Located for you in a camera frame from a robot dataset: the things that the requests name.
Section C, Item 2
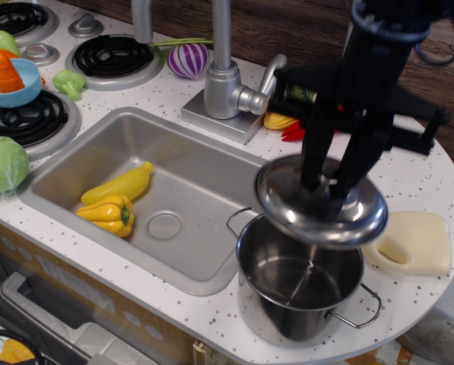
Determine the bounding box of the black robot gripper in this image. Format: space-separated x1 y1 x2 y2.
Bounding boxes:
268 22 451 198

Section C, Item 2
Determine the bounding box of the stainless steel pot lid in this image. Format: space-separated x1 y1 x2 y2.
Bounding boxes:
254 154 389 250

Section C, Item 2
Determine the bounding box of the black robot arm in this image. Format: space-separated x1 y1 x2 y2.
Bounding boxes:
269 1 454 199

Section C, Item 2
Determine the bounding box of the red toy chili pepper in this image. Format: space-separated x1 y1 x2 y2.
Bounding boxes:
281 124 306 142

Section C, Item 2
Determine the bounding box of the green pea can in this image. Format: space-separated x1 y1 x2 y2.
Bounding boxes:
285 84 317 104

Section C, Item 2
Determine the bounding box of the toy corn cob piece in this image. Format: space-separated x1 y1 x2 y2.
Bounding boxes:
264 112 299 130

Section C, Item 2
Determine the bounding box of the silver toy faucet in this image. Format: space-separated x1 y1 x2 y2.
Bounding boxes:
181 1 287 144

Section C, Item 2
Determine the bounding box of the cream toy detergent bottle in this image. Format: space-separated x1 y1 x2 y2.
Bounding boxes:
362 211 451 276

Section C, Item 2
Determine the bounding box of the purple toy onion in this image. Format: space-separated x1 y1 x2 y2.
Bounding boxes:
151 38 214 81

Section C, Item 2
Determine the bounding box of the silver toy sink basin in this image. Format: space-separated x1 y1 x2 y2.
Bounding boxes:
18 107 265 296

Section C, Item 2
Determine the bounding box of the yellow toy squash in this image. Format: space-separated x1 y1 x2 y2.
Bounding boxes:
81 161 154 205

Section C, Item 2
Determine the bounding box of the grey sneaker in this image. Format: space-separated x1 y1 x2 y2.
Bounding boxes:
398 308 454 364

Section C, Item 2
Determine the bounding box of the yellow toy bell pepper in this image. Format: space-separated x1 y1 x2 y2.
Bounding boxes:
76 195 135 238

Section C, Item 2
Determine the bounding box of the black stove burner back right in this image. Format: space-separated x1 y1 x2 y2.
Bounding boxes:
65 34 163 91

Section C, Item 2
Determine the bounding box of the black stove burner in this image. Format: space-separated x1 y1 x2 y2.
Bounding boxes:
0 90 81 161
0 2 59 48
65 34 163 91

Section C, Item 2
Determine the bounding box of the grey stove knob upper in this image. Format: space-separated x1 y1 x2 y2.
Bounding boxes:
68 13 104 39

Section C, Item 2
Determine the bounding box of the grey stove knob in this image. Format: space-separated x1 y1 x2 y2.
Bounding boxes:
68 13 104 39
21 43 60 67

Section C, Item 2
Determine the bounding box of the green toy broccoli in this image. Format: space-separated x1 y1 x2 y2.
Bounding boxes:
52 69 86 101

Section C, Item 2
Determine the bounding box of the black stove burner front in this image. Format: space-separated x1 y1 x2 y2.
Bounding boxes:
0 90 81 161

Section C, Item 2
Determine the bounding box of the grey stove knob lower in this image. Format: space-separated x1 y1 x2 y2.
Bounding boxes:
21 43 60 67

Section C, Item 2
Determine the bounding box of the blue plastic bowl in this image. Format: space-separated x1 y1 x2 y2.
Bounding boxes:
0 59 43 108

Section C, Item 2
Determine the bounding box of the black stove burner back left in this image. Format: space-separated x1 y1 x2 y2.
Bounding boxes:
0 2 59 48

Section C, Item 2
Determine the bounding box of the green toy cabbage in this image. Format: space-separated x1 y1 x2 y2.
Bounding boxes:
0 136 30 193

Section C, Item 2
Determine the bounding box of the orange toy carrot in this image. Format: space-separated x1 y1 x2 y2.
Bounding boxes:
0 49 25 94

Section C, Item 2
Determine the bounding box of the light green toy pear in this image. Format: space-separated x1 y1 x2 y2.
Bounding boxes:
0 30 19 56

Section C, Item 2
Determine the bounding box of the orange object bottom left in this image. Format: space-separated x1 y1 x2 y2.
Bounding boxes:
0 338 35 364

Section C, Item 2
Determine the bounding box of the grey post left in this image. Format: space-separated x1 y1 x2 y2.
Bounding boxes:
131 0 153 44

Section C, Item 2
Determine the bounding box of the toy oven door handle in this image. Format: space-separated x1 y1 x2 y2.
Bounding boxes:
0 272 92 364

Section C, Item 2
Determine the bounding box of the black cable bottom left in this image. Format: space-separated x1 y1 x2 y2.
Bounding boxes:
0 328 45 365

